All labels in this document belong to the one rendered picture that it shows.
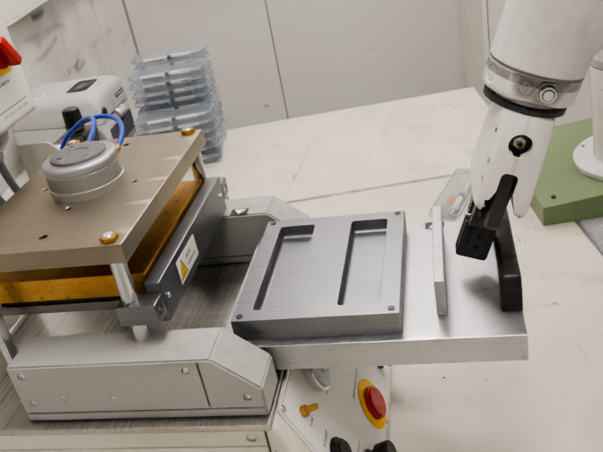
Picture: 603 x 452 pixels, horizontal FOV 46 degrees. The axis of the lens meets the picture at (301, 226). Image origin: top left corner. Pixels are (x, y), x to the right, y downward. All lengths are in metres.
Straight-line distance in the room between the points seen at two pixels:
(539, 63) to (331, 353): 0.32
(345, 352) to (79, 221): 0.28
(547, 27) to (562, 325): 0.53
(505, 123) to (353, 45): 2.65
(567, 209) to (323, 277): 0.63
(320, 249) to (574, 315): 0.43
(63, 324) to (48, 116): 0.94
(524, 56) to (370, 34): 2.65
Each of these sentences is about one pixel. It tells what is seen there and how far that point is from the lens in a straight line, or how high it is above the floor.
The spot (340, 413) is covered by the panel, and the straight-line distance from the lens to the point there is 0.81.
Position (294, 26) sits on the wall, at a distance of 3.24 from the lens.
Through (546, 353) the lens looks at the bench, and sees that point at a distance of 1.01.
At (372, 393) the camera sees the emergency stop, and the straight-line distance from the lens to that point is 0.88.
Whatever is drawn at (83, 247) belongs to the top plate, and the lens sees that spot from 0.67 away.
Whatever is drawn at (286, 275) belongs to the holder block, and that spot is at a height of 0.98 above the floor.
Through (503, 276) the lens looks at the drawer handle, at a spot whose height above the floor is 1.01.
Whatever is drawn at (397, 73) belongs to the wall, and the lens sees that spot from 3.34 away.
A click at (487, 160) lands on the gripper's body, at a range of 0.67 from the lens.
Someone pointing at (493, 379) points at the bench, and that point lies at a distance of 0.97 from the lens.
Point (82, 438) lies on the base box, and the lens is 0.77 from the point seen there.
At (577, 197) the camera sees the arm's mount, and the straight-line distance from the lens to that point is 1.29.
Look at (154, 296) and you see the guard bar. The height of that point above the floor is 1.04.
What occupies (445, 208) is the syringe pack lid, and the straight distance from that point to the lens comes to 1.31.
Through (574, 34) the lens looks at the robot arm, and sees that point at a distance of 0.64.
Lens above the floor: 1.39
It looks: 28 degrees down
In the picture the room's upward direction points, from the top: 11 degrees counter-clockwise
